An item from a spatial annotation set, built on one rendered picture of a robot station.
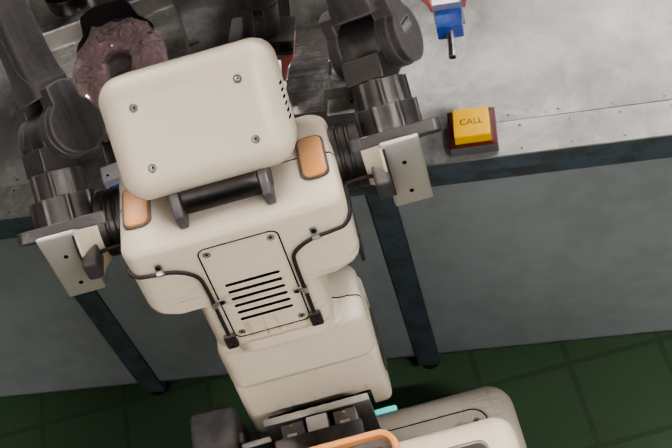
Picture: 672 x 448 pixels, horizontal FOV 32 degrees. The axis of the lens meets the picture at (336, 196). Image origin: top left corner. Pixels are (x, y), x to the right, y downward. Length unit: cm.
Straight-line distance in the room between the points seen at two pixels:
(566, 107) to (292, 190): 71
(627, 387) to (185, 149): 146
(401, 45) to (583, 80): 61
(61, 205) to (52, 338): 110
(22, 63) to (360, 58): 43
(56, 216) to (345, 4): 45
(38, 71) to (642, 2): 108
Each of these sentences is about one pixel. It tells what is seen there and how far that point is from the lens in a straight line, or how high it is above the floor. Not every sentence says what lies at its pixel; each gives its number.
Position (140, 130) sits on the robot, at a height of 135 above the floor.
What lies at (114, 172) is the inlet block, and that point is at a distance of 197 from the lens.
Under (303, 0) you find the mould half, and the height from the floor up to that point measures 90.
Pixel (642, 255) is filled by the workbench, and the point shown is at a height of 37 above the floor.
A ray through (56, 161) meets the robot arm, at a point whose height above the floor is 125.
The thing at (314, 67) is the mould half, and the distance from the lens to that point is 199.
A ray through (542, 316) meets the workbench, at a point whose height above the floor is 18.
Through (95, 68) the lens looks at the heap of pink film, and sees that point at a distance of 211.
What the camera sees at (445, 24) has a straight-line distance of 192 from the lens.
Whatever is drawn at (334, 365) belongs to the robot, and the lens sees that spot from 175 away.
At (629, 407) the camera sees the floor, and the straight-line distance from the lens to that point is 256.
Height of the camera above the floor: 231
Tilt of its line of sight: 52 degrees down
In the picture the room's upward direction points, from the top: 19 degrees counter-clockwise
